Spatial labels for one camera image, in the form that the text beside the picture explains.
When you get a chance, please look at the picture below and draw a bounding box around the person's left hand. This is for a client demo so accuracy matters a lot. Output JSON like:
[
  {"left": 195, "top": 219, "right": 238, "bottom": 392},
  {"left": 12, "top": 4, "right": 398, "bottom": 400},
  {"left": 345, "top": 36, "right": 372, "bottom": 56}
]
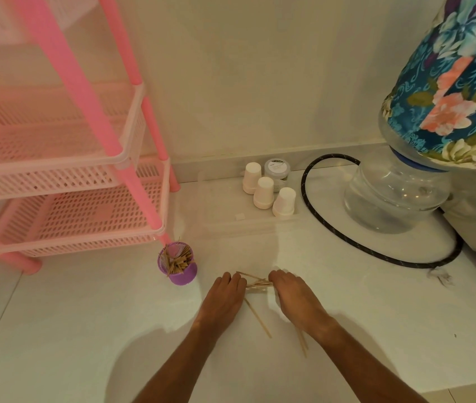
[{"left": 194, "top": 271, "right": 248, "bottom": 337}]

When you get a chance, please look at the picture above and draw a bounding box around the bunch of thin wooden sticks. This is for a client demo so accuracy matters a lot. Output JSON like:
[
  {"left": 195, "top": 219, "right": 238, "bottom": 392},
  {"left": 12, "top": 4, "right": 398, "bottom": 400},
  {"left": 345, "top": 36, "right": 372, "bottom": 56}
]
[{"left": 236, "top": 270, "right": 273, "bottom": 292}]

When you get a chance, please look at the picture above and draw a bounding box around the white paper cup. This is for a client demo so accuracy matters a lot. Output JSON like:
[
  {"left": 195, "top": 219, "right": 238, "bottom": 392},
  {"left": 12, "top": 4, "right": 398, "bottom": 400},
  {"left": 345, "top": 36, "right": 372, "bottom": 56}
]
[
  {"left": 253, "top": 176, "right": 275, "bottom": 210},
  {"left": 272, "top": 187, "right": 296, "bottom": 218},
  {"left": 242, "top": 162, "right": 261, "bottom": 195}
]

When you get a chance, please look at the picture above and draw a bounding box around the floral fabric jug cover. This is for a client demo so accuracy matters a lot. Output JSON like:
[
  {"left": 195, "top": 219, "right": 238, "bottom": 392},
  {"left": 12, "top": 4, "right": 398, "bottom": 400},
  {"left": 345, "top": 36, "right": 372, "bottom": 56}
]
[{"left": 382, "top": 0, "right": 476, "bottom": 167}]

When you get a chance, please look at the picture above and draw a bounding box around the crumpled white paper scrap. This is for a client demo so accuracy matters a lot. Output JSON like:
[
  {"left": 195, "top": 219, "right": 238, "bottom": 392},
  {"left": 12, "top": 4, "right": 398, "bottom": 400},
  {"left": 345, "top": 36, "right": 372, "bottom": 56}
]
[{"left": 428, "top": 266, "right": 456, "bottom": 287}]

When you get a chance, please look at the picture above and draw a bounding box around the pink plastic shelf rack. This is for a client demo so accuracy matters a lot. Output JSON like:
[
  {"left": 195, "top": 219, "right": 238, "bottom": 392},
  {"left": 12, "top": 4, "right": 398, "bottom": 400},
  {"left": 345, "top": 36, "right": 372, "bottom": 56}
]
[{"left": 0, "top": 0, "right": 180, "bottom": 277}]

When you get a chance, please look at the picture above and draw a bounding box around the clear water jug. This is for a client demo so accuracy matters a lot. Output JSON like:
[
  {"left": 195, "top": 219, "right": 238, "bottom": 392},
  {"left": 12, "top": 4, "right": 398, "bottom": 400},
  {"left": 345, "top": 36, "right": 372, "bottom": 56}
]
[{"left": 344, "top": 108, "right": 453, "bottom": 235}]

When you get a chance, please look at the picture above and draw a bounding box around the cluster of short wooden sticks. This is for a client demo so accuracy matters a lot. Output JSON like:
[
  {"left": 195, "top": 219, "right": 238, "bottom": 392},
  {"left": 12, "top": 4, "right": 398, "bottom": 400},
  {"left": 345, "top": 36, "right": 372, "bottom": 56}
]
[{"left": 159, "top": 238, "right": 192, "bottom": 277}]

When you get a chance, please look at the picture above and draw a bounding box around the black hose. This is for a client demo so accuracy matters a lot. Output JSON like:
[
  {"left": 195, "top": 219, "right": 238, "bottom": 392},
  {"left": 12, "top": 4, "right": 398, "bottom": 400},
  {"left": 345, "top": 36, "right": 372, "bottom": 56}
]
[{"left": 300, "top": 153, "right": 464, "bottom": 269}]

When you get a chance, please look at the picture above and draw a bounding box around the small jar with grey lid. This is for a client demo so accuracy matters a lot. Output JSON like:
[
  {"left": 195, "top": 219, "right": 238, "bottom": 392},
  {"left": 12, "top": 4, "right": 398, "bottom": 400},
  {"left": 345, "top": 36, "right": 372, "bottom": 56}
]
[{"left": 263, "top": 158, "right": 291, "bottom": 193}]

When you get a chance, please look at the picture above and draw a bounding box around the person's right forearm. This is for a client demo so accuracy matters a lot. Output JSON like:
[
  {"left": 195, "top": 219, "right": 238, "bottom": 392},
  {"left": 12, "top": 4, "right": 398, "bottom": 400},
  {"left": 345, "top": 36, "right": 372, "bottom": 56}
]
[{"left": 308, "top": 320, "right": 430, "bottom": 403}]

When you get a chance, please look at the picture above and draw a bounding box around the clear plastic tray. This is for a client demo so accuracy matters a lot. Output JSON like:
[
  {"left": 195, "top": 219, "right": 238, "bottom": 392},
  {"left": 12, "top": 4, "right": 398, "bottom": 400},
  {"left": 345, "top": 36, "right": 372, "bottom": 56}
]
[{"left": 197, "top": 170, "right": 301, "bottom": 237}]

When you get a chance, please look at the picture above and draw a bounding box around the person's left forearm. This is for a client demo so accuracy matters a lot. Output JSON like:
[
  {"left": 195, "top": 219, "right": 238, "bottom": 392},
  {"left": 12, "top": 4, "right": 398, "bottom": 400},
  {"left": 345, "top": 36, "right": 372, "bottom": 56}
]
[{"left": 132, "top": 326, "right": 231, "bottom": 403}]

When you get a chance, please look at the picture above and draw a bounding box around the purple plastic cup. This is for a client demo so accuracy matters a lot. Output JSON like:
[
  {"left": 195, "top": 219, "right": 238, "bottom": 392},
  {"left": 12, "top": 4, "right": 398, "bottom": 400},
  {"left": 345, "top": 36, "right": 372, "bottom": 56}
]
[{"left": 157, "top": 242, "right": 198, "bottom": 286}]

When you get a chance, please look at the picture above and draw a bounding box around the person's right hand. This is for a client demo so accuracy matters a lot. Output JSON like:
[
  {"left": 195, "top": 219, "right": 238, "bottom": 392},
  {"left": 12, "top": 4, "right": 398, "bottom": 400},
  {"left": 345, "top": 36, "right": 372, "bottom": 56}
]
[{"left": 268, "top": 269, "right": 334, "bottom": 343}]

